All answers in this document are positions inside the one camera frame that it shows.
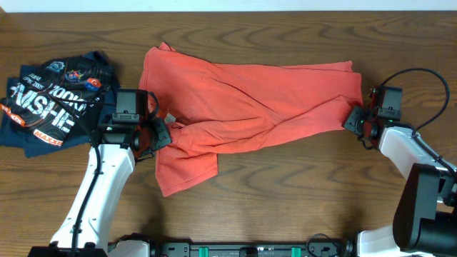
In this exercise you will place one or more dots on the black printed folded shirt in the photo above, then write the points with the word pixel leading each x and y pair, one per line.
pixel 46 102

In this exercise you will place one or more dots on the orange red t-shirt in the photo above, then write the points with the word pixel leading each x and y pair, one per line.
pixel 236 108

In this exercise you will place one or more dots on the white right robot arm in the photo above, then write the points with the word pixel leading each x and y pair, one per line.
pixel 418 229

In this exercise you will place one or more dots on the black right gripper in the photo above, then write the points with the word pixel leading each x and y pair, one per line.
pixel 350 121

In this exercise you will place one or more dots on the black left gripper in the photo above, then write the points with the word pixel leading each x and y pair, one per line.
pixel 165 136

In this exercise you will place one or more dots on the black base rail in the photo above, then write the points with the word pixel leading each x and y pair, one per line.
pixel 319 245

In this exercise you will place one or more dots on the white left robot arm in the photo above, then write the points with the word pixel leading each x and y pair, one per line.
pixel 120 145

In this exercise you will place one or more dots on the dark blue folded shirt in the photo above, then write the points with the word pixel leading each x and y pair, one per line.
pixel 14 136

